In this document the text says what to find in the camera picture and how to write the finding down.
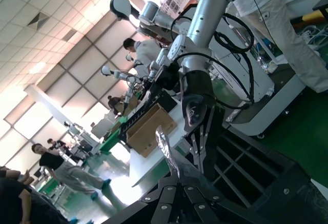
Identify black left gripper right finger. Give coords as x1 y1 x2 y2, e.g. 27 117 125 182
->
181 185 259 224

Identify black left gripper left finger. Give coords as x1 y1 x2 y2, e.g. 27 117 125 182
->
102 180 180 224

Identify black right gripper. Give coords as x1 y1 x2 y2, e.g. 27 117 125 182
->
180 70 226 178

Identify shiny antistatic bag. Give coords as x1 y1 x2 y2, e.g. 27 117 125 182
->
155 125 215 191

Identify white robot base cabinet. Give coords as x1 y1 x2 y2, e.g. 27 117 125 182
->
211 52 308 139

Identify plain black box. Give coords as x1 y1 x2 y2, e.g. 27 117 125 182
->
150 90 178 114

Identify cardboard box printed logo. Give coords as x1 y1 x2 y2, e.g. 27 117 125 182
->
127 103 178 158

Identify black slotted plastic container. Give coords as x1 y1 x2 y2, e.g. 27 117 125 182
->
116 102 154 144
176 128 328 224

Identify green work table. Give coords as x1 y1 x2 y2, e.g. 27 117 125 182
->
98 116 129 154
35 176 69 200

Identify seated person dark clothes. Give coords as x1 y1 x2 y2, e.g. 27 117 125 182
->
107 95 124 115

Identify person in white coat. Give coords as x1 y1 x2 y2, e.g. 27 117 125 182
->
122 38 166 75

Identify person in black shirt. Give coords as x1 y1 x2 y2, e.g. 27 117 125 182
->
47 138 68 154

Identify woman black top beige trousers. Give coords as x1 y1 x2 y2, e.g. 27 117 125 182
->
31 143 111 200

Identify small white headed robot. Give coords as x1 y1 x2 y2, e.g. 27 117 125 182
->
101 65 140 107

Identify person in white clothes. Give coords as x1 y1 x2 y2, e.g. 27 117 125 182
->
232 0 328 93

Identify ceiling light panel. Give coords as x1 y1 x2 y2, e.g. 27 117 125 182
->
29 62 47 75

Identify black right wrist camera module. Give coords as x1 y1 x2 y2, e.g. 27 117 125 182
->
151 64 181 99

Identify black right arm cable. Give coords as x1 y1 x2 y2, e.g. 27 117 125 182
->
174 11 256 111

